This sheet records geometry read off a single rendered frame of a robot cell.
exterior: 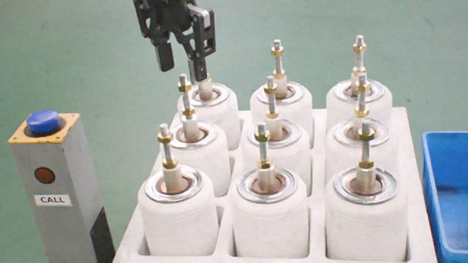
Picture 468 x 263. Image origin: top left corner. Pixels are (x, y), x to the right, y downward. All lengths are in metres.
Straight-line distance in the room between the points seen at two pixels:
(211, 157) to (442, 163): 0.46
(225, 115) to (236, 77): 0.64
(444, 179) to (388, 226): 0.43
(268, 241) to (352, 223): 0.10
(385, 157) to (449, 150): 0.31
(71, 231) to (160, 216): 0.18
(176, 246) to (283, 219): 0.14
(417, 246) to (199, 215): 0.26
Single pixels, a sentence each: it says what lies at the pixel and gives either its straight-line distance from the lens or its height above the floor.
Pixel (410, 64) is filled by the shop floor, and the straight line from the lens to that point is 1.62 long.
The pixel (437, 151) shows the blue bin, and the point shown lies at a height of 0.08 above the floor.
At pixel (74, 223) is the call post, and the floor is 0.18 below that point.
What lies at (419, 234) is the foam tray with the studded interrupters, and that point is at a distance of 0.81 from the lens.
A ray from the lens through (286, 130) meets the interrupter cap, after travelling 0.87.
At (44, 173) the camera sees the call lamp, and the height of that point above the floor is 0.27.
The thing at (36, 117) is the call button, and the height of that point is 0.33.
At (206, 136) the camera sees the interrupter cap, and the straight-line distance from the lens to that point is 0.87.
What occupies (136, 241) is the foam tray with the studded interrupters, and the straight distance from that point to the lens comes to 0.83.
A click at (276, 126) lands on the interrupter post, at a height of 0.27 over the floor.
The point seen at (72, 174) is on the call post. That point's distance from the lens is 0.84.
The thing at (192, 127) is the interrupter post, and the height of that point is 0.27.
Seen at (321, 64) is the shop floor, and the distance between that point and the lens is 1.63.
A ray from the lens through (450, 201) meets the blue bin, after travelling 1.16.
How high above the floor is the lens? 0.71
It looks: 31 degrees down
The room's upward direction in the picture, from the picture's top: 7 degrees counter-clockwise
